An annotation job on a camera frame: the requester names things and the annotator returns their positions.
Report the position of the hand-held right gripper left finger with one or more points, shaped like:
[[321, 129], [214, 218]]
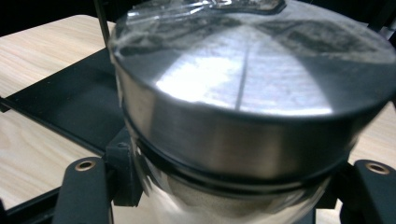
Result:
[[124, 174]]

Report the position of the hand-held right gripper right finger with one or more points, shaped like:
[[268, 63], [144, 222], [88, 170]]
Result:
[[334, 189]]

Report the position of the clear glass jar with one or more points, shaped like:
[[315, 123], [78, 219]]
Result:
[[162, 205]]

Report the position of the black metal rod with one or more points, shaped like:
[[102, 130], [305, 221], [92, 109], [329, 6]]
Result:
[[102, 21]]

